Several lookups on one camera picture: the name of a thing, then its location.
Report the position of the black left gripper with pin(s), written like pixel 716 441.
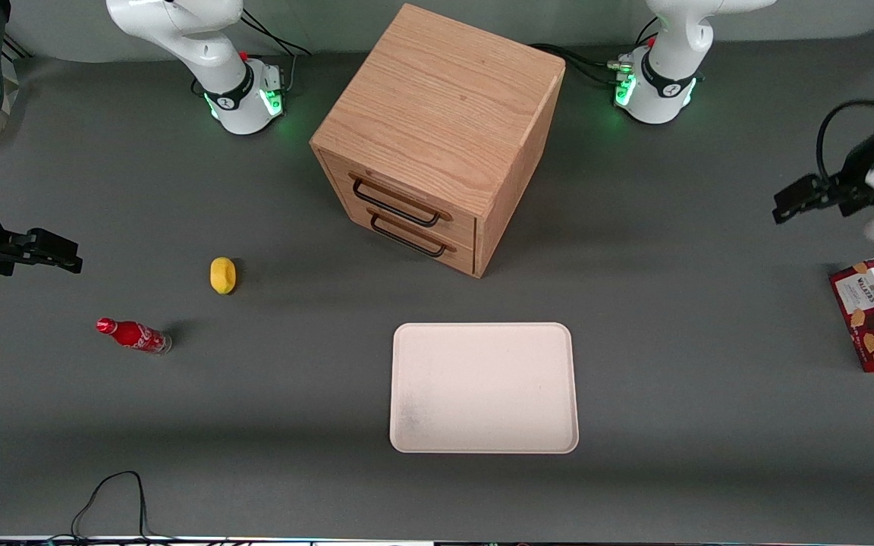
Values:
pixel 845 189

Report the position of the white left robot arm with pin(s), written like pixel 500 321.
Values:
pixel 663 80

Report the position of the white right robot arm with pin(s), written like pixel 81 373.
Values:
pixel 241 92

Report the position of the cream rectangular tray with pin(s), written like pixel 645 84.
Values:
pixel 482 388

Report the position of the red cola bottle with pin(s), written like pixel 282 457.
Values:
pixel 133 334

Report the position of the yellow toy lemon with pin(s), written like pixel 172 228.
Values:
pixel 222 274

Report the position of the wooden drawer front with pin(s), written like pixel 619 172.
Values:
pixel 461 226
pixel 463 258

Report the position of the wooden drawer cabinet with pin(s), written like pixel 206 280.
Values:
pixel 437 106

